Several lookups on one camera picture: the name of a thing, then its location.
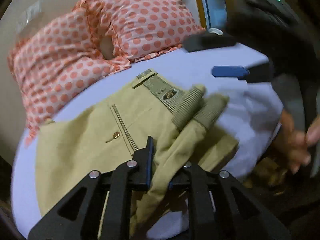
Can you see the right polka dot pillow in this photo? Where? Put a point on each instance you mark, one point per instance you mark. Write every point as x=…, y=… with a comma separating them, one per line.
x=141, y=29

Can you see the polka dot pillow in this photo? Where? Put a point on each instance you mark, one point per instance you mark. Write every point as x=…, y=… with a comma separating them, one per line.
x=141, y=29
x=55, y=65

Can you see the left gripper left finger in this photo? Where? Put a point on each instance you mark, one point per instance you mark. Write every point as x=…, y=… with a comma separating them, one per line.
x=99, y=206

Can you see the white wall switch plate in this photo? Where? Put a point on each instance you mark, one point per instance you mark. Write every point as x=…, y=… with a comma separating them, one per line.
x=28, y=16

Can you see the khaki pants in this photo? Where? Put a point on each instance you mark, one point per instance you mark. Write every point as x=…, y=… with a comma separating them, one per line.
x=182, y=124

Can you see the person's right hand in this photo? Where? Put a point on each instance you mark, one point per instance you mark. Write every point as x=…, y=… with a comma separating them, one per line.
x=294, y=144

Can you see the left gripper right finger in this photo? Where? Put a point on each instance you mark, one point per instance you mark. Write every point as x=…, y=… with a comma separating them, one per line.
x=220, y=207

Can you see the left polka dot pillow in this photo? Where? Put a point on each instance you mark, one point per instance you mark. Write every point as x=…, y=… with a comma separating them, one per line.
x=55, y=65

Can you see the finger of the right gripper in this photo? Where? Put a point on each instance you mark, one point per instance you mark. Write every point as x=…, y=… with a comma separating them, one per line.
x=210, y=39
x=258, y=73

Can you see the blue glass window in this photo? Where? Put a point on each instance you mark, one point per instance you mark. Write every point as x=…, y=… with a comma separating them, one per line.
x=215, y=12

